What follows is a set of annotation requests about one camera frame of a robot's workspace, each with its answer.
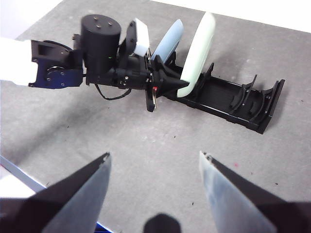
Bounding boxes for pale grey left camera box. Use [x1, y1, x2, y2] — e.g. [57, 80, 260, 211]
[126, 17, 151, 58]

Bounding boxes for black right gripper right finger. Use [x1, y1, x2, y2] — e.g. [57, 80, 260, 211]
[198, 150, 311, 233]

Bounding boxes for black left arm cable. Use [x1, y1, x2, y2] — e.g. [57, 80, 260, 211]
[94, 83, 134, 100]

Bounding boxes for black plate rack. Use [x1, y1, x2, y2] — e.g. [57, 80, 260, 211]
[155, 50, 287, 135]

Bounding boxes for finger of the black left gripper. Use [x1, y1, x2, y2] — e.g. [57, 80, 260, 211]
[156, 74, 190, 98]
[155, 54, 182, 79]

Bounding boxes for green round plate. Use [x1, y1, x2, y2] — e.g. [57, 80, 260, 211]
[176, 12, 217, 98]

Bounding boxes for blue round plate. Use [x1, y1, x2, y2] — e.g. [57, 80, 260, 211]
[150, 18, 185, 67]

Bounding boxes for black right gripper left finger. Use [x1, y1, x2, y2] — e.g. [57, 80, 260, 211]
[0, 151, 113, 233]

